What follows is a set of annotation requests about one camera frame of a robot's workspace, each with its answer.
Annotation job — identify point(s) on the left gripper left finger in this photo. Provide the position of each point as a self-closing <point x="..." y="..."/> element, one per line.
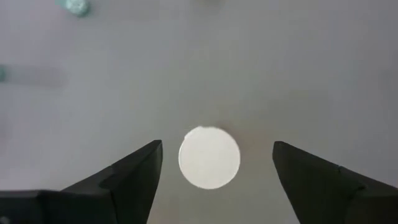
<point x="124" y="193"/>

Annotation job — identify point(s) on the large white-capped orange bottle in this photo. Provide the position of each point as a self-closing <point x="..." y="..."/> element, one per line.
<point x="209" y="158"/>

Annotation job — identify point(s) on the small white-capped medicine bottle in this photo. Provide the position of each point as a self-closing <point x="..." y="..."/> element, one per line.
<point x="76" y="6"/>

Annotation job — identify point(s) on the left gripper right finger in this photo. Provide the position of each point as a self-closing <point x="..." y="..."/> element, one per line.
<point x="326" y="196"/>

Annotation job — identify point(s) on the grey table mat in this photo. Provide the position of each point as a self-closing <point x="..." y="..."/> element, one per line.
<point x="280" y="62"/>

